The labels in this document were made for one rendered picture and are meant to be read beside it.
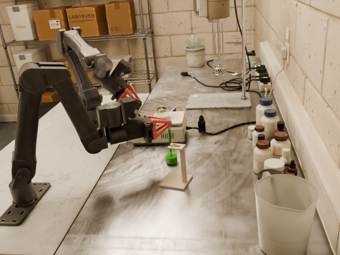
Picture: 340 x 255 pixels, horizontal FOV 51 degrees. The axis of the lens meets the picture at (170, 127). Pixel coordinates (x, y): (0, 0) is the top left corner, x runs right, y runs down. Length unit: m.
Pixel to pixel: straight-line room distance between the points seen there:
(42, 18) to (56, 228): 2.86
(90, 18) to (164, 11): 0.73
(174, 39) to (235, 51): 0.63
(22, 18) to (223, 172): 3.04
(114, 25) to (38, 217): 2.60
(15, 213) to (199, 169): 0.56
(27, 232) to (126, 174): 0.35
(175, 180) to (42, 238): 0.40
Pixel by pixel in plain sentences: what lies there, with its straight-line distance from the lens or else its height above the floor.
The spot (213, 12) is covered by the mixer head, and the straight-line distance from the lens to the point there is 1.59.
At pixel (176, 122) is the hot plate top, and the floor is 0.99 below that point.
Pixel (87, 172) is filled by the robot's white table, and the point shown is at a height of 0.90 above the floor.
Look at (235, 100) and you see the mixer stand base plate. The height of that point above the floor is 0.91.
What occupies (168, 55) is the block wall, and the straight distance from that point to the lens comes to 3.78.
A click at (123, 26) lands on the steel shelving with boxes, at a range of 3.45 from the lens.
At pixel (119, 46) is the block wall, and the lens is 3.87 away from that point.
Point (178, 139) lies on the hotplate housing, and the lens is 1.31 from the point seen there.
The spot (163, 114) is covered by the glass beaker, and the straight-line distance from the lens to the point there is 1.31.
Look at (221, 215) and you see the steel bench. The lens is 0.96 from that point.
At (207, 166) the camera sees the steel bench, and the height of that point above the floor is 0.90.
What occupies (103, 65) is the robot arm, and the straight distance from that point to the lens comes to 1.32.
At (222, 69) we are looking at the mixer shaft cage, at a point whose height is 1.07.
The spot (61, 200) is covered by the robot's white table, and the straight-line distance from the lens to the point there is 1.12.
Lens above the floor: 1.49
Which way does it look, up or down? 24 degrees down
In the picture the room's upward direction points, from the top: 5 degrees counter-clockwise
